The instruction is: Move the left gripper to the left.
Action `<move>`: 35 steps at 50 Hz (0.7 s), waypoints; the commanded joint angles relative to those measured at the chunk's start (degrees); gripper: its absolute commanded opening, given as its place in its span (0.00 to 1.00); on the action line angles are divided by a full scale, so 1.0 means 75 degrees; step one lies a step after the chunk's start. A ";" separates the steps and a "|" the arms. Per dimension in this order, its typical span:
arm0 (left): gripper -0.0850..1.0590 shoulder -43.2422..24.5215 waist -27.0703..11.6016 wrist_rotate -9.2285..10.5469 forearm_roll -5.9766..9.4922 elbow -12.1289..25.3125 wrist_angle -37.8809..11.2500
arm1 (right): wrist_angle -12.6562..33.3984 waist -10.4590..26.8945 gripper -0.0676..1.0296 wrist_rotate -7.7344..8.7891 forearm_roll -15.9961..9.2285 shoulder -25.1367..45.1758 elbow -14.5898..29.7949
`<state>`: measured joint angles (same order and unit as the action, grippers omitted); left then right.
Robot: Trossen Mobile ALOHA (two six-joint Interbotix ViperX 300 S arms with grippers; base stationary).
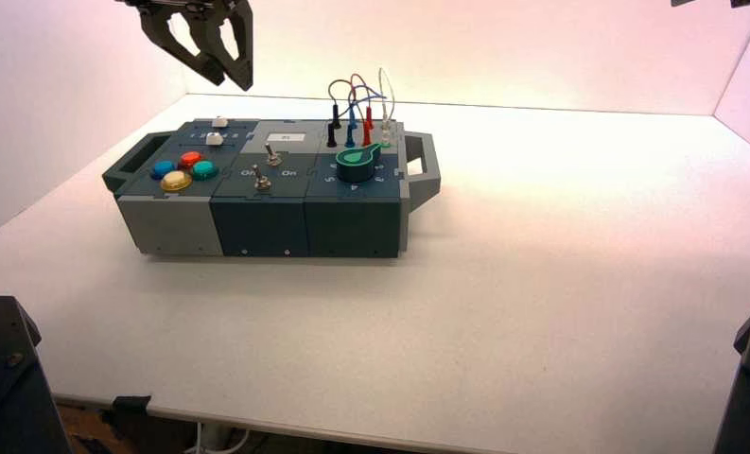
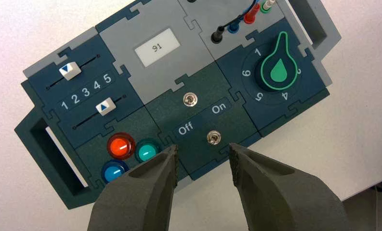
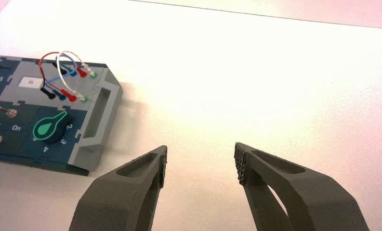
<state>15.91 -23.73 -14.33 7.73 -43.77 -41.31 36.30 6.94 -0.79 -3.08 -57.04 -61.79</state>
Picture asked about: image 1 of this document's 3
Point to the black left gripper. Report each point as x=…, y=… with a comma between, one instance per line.
x=161, y=5

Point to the white slider knob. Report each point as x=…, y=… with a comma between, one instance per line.
x=220, y=122
x=214, y=139

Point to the white paper label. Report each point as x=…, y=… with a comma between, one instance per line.
x=287, y=136

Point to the red round push button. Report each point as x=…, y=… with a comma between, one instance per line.
x=191, y=159

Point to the green round push button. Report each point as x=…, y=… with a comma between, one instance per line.
x=205, y=169

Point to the blue round push button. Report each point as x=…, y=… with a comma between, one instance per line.
x=162, y=170

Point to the yellow round push button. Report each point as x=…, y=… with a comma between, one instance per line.
x=176, y=181

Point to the grey and teal control box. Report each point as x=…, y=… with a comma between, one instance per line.
x=268, y=213

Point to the green rotary knob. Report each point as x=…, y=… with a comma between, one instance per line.
x=357, y=164

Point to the black table clamp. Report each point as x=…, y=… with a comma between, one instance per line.
x=130, y=408

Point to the metal toggle switch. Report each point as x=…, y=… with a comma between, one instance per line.
x=272, y=155
x=260, y=178

